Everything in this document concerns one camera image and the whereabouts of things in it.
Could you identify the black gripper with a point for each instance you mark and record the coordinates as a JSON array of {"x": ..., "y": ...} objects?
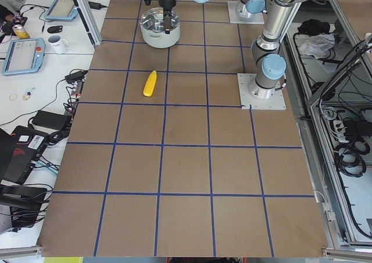
[{"x": 167, "y": 2}]

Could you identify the glass pot lid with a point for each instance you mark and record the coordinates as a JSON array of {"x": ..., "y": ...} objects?
[{"x": 153, "y": 20}]

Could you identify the yellow corn cob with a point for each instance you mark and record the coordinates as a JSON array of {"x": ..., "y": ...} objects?
[{"x": 150, "y": 84}]

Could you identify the mint green cooking pot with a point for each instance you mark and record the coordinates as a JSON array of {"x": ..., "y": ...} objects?
[{"x": 162, "y": 40}]

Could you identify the far blue teach pendant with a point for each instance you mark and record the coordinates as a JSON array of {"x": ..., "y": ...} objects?
[{"x": 61, "y": 10}]

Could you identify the blue teach pendant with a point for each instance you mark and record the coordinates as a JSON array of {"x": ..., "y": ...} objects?
[
  {"x": 61, "y": 10},
  {"x": 24, "y": 56}
]

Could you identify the small black power brick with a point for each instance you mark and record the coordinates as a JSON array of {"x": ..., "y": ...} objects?
[{"x": 76, "y": 76}]

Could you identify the white mug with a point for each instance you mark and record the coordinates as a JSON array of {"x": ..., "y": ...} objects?
[{"x": 59, "y": 44}]

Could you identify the black computer mouse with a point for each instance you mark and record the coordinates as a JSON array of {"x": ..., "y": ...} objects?
[{"x": 55, "y": 29}]

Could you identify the black cloth bundle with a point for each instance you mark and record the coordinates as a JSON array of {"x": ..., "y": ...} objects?
[{"x": 314, "y": 27}]

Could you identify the yellow drink can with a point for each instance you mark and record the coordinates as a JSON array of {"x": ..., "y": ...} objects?
[{"x": 20, "y": 31}]

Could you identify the near blue teach pendant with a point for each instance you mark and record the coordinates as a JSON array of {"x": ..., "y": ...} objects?
[{"x": 24, "y": 56}]

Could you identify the white crumpled cloth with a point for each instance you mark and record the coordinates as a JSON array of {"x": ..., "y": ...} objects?
[{"x": 318, "y": 46}]

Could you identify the black power adapter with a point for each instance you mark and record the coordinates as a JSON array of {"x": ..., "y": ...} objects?
[{"x": 51, "y": 120}]

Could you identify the black laptop with red logo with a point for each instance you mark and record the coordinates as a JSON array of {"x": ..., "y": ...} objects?
[{"x": 27, "y": 145}]

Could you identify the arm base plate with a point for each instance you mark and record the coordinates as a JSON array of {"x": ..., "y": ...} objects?
[
  {"x": 256, "y": 98},
  {"x": 238, "y": 14}
]

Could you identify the aluminium frame post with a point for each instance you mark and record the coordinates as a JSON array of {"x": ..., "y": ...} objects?
[{"x": 89, "y": 22}]

